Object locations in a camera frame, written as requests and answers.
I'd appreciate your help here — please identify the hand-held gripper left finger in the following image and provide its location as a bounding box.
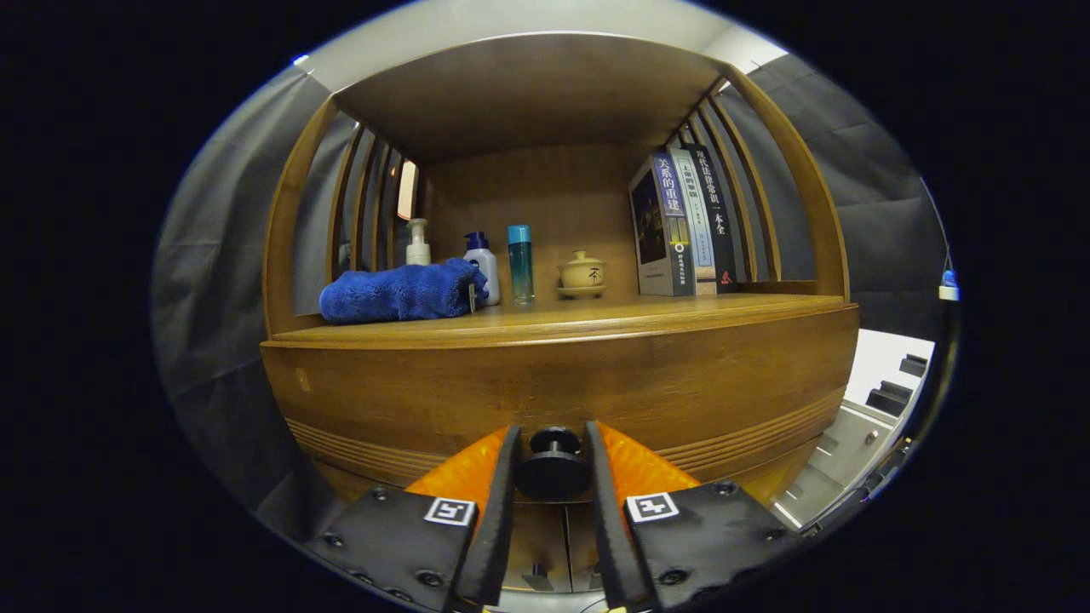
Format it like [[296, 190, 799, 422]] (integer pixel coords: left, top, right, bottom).
[[305, 424, 522, 612]]

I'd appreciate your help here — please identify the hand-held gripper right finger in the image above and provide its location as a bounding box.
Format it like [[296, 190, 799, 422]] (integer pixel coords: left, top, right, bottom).
[[584, 420, 803, 612]]

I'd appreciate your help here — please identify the wooden drawer with black knob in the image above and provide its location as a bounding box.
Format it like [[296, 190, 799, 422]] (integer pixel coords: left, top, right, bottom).
[[260, 305, 861, 512]]

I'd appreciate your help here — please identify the wooden cabinet door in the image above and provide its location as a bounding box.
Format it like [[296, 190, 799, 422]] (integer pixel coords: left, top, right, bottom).
[[569, 504, 607, 593], [501, 504, 573, 593]]

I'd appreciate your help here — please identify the wooden countertop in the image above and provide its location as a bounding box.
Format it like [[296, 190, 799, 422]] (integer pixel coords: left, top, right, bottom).
[[272, 292, 852, 346]]

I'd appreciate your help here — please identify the white side cabinet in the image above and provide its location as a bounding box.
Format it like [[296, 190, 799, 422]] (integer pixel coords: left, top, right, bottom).
[[771, 328, 936, 533]]

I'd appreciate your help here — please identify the wooden cabinet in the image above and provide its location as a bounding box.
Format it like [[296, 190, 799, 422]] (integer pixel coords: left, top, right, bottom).
[[260, 32, 861, 597]]

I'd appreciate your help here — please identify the beige lidded teacup with saucer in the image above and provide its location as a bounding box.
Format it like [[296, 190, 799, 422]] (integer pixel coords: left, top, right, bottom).
[[557, 249, 609, 300]]

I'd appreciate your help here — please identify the blue towel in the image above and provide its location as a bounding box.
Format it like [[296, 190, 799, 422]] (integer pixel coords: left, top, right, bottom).
[[319, 258, 489, 326]]

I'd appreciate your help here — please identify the white bottle with blue cap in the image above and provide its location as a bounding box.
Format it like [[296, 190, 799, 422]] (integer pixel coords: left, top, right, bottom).
[[462, 232, 502, 307]]

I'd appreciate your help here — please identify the teal bottle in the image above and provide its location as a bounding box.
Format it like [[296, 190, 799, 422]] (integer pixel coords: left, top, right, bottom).
[[508, 225, 536, 306]]

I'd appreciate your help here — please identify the grey book with blue spine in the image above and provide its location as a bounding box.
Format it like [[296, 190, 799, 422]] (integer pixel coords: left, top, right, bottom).
[[628, 152, 696, 297]]

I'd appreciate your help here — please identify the book with white spine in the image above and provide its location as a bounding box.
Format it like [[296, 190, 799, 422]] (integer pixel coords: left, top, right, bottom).
[[668, 149, 718, 295]]

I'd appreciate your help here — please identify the book with black spine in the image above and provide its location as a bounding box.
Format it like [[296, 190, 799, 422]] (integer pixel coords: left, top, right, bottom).
[[684, 143, 738, 295]]

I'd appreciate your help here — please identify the black backdrop cloth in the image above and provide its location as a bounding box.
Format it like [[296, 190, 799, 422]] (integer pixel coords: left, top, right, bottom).
[[152, 53, 950, 546]]

